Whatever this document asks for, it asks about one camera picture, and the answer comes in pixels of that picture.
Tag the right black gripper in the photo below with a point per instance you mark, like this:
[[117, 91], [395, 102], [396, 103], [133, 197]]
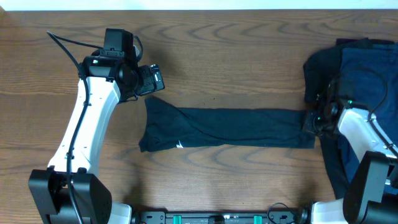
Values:
[[308, 126]]

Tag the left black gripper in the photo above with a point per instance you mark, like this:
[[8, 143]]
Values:
[[150, 86]]

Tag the dark teal t-shirt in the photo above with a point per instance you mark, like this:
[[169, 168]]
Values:
[[170, 127]]

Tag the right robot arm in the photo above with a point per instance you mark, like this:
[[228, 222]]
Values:
[[365, 200]]

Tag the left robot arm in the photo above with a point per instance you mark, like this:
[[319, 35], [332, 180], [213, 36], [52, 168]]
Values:
[[68, 190]]

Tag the black garment in pile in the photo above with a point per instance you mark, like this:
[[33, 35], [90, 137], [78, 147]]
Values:
[[319, 70]]

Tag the blue garment in pile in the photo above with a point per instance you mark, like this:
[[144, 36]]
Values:
[[374, 72]]

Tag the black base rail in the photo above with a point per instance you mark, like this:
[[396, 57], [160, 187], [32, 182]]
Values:
[[277, 213]]

